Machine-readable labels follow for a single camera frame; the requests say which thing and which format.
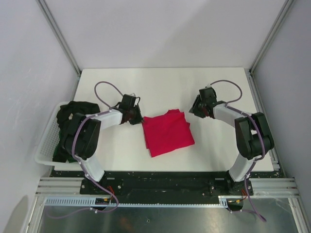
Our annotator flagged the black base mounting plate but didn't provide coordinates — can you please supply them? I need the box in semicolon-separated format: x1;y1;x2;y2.
51;171;254;205

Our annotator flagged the green garment in basket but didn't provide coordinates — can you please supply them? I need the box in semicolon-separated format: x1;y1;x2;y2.
52;145;76;163

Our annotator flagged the right aluminium frame post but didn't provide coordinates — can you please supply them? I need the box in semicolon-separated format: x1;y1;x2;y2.
249;0;296;75

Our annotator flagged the white plastic laundry basket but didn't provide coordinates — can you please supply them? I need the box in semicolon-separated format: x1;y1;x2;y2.
35;101;81;171

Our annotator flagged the aluminium frame post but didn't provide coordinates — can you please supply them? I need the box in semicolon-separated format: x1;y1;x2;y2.
249;0;296;75
36;0;82;77

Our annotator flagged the left aluminium frame post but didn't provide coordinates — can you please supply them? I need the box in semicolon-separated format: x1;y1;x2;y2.
36;0;82;77

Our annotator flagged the white slotted cable duct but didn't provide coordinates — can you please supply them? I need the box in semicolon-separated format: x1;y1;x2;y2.
43;196;243;209

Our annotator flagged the red t shirt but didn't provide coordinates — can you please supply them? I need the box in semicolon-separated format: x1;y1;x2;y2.
142;109;195;158

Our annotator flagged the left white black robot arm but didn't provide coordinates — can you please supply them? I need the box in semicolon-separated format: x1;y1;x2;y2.
60;94;143;194

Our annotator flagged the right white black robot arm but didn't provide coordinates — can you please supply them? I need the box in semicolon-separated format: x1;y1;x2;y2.
189;86;275;195

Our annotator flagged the black t shirt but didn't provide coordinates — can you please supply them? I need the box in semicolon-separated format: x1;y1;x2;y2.
52;100;100;163

